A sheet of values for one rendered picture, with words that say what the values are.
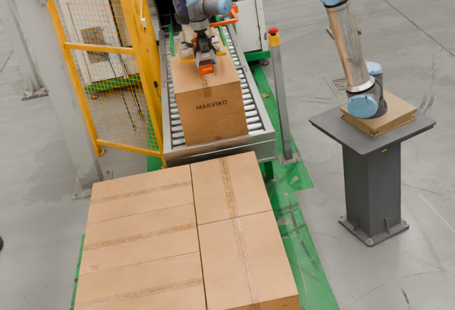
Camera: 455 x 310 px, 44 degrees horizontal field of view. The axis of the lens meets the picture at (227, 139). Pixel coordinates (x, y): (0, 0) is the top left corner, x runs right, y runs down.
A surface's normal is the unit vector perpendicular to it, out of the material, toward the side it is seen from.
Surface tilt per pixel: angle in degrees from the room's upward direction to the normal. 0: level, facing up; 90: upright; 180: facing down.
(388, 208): 90
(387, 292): 0
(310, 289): 0
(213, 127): 90
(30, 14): 90
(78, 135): 90
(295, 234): 0
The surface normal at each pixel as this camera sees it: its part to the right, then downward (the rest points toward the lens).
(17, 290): -0.16, -0.85
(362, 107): -0.27, 0.66
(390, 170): 0.44, 0.40
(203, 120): 0.14, 0.49
